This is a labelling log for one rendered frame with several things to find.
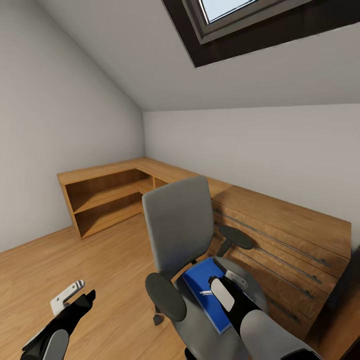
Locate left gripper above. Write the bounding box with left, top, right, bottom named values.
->
left=55, top=289, right=96, bottom=329

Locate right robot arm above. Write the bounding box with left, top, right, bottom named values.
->
left=208, top=270, right=324, bottom=360

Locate swivel chair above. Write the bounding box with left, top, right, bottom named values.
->
left=142, top=175, right=268, bottom=360

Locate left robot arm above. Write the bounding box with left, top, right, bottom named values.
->
left=20, top=280, right=96, bottom=360

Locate folder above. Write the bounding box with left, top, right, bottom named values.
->
left=182, top=257, right=232, bottom=335

